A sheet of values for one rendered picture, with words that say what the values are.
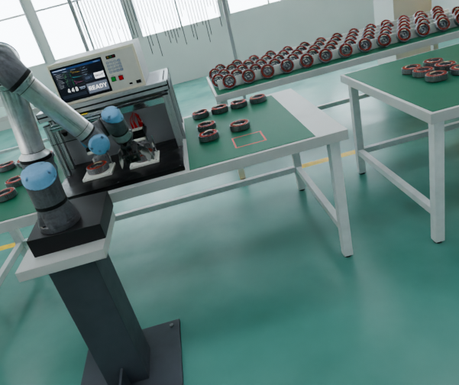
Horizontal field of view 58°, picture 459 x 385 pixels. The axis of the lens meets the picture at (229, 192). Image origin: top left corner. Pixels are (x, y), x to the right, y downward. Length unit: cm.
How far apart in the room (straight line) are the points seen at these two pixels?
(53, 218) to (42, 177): 16
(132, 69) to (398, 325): 172
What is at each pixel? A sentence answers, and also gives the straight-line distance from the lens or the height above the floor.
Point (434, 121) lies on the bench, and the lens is 211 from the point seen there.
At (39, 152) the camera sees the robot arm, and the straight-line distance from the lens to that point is 170.
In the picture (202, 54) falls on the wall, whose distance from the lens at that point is 851.
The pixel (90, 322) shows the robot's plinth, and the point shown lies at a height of 40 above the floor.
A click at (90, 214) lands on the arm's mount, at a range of 167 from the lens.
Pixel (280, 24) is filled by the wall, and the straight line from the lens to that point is 871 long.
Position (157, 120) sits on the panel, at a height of 89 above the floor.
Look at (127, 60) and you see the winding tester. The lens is 220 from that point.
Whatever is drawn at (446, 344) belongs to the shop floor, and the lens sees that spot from 198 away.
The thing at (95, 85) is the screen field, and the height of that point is 117.
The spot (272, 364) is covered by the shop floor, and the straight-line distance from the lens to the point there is 193.
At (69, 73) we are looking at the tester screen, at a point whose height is 126.
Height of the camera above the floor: 145
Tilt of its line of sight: 26 degrees down
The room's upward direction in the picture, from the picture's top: 15 degrees counter-clockwise
